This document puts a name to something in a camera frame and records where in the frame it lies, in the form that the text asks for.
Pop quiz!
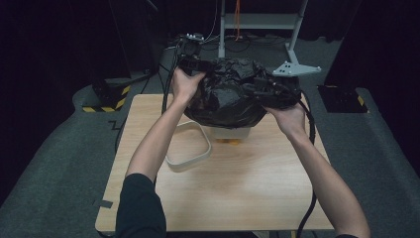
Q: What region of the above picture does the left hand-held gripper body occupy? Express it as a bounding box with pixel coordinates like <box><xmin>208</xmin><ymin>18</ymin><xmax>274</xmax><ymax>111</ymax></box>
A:
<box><xmin>174</xmin><ymin>32</ymin><xmax>206</xmax><ymax>77</ymax></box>

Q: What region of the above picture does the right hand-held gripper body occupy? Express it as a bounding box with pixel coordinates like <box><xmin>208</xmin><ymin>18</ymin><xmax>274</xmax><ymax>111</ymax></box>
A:
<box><xmin>268</xmin><ymin>60</ymin><xmax>322</xmax><ymax>111</ymax></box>

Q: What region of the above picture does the black plastic trash bag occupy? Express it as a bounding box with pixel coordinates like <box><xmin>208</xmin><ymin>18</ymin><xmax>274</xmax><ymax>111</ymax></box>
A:
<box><xmin>182</xmin><ymin>57</ymin><xmax>304</xmax><ymax>130</ymax></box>

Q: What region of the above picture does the beige bin rim ring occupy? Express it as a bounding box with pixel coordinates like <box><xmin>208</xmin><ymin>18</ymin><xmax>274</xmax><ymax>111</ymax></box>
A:
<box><xmin>164</xmin><ymin>120</ymin><xmax>213</xmax><ymax>174</ymax></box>

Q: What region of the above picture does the person's left hand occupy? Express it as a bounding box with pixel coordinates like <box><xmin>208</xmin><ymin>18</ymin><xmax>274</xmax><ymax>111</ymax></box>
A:
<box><xmin>170</xmin><ymin>66</ymin><xmax>207</xmax><ymax>104</ymax></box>

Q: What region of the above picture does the person's right hand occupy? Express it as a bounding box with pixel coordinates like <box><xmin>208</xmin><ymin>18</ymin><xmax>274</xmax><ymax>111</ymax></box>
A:
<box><xmin>262</xmin><ymin>101</ymin><xmax>309</xmax><ymax>139</ymax></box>

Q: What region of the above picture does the black base with yellow mark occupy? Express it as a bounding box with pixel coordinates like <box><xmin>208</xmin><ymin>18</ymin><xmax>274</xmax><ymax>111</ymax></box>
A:
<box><xmin>317</xmin><ymin>84</ymin><xmax>369</xmax><ymax>114</ymax></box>

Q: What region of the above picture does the black base with yellow stripes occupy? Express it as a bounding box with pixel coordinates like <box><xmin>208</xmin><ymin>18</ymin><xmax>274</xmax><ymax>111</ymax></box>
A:
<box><xmin>81</xmin><ymin>72</ymin><xmax>133</xmax><ymax>114</ymax></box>

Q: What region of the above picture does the person's left black sleeve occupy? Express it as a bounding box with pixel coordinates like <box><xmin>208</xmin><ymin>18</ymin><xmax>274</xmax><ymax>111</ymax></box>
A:
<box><xmin>115</xmin><ymin>173</ymin><xmax>167</xmax><ymax>238</ymax></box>

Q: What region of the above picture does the grey floor tape piece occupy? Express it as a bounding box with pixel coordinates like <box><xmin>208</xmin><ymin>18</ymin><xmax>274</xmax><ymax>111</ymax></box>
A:
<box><xmin>92</xmin><ymin>198</ymin><xmax>114</xmax><ymax>209</ymax></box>

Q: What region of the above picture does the white floor cable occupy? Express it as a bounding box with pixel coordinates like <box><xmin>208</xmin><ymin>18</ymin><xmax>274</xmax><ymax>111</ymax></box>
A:
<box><xmin>164</xmin><ymin>34</ymin><xmax>221</xmax><ymax>52</ymax></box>

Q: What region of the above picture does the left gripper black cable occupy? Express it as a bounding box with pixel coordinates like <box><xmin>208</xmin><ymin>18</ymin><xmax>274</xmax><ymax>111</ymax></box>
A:
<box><xmin>159</xmin><ymin>42</ymin><xmax>182</xmax><ymax>116</ymax></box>

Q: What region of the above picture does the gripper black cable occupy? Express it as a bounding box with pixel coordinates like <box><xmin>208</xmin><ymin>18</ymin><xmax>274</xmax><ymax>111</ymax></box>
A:
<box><xmin>159</xmin><ymin>42</ymin><xmax>182</xmax><ymax>116</ymax></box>
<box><xmin>294</xmin><ymin>89</ymin><xmax>319</xmax><ymax>238</ymax></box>

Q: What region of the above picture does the orange hanging cable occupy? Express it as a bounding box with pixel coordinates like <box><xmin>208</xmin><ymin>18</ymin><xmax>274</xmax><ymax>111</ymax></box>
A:
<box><xmin>233</xmin><ymin>0</ymin><xmax>243</xmax><ymax>42</ymax></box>

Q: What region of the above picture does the grey metal stand frame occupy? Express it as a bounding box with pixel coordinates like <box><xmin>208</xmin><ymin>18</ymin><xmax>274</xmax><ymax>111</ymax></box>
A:
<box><xmin>217</xmin><ymin>0</ymin><xmax>310</xmax><ymax>67</ymax></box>

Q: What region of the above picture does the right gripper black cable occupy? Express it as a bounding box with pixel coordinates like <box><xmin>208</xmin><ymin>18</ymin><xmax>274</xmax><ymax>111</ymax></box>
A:
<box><xmin>294</xmin><ymin>89</ymin><xmax>319</xmax><ymax>238</ymax></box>

